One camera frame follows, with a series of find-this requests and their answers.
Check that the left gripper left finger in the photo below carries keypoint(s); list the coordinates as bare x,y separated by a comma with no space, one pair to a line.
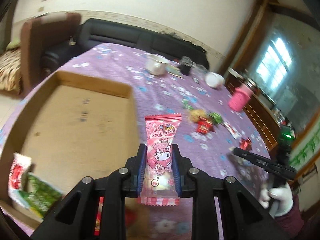
75,215

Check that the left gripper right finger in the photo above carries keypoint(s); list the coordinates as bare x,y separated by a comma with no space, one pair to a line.
221,205

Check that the green peas snack bag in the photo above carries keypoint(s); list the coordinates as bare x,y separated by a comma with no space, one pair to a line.
40,196

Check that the white red sachet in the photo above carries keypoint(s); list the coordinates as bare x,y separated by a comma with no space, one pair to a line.
232,130

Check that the white wrapper snack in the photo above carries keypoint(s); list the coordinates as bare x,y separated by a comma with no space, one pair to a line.
17,178

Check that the pink cartoon snack pack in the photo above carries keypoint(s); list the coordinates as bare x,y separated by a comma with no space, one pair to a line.
158,188

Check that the red character candy bar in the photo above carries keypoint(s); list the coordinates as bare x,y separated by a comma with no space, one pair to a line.
98,217

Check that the dark red foil snack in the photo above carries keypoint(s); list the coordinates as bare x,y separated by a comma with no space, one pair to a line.
245,144

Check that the maroon right sleeve forearm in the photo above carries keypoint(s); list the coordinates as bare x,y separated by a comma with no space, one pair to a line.
292,222

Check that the right white gloved hand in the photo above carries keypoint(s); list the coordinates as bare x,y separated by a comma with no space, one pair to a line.
278,199

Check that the wooden sideboard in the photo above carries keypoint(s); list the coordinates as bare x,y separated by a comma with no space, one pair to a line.
260,115

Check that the purple floral tablecloth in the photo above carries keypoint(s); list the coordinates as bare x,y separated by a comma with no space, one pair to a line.
166,95

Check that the pink knitted sleeve bottle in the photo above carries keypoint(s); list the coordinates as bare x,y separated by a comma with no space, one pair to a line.
242,95

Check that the green pyramid snack bag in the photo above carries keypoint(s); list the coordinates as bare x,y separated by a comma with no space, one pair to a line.
216,118

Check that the dark red gold snack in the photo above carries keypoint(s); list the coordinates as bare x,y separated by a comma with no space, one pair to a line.
205,126

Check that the cardboard box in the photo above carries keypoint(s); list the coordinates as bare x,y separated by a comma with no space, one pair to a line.
74,126

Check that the clear biscuit pack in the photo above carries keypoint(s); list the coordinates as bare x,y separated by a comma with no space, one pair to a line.
195,115

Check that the small green candy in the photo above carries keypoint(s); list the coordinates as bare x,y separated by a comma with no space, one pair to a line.
185,104

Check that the small black device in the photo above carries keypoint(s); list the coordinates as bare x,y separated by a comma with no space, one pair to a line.
185,65

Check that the small green notebook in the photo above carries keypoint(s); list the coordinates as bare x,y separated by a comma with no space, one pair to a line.
172,70

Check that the white ceramic mug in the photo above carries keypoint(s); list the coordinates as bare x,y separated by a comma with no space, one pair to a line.
156,64

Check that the black sofa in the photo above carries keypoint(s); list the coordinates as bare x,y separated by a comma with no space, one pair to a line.
95,32

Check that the brown armchair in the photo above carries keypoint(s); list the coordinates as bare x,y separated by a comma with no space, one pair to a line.
38,34

